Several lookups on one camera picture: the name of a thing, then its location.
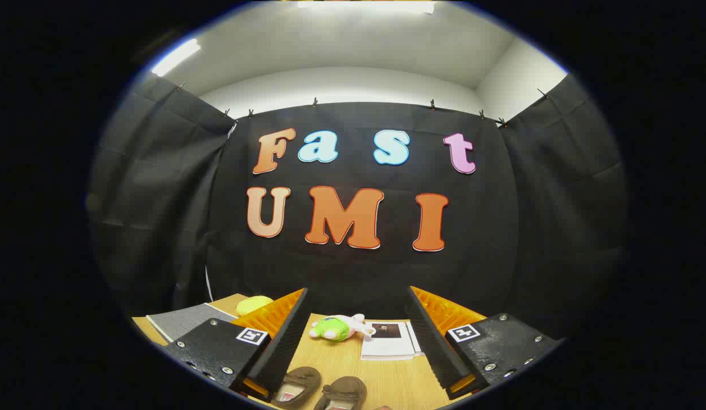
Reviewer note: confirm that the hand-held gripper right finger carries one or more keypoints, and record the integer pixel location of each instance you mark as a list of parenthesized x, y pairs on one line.
[(430, 347)]

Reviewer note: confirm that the black backdrop cloth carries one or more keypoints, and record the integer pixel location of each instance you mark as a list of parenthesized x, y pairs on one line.
[(563, 216), (353, 267), (154, 199)]

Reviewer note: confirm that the green and pink plush toy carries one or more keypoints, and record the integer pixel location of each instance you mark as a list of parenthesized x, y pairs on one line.
[(333, 329)]

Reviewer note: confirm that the white book with dark photo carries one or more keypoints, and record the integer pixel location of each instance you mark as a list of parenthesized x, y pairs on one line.
[(390, 346)]

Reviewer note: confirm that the yellow knitted ball toy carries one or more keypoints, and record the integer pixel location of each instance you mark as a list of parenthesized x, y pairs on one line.
[(254, 306)]

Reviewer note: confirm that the brown fuzzy shoe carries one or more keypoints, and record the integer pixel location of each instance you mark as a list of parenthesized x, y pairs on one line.
[(344, 388), (300, 380)]

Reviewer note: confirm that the ceiling light panel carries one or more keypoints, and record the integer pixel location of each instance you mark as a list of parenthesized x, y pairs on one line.
[(175, 57), (364, 5)]

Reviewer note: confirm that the grey fabric storage box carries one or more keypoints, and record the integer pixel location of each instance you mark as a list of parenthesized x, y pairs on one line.
[(159, 333)]

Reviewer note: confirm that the grey fabric box lid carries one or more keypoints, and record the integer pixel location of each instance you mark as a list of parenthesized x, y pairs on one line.
[(188, 320)]

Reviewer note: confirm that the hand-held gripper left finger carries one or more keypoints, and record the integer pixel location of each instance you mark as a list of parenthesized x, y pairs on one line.
[(284, 347)]

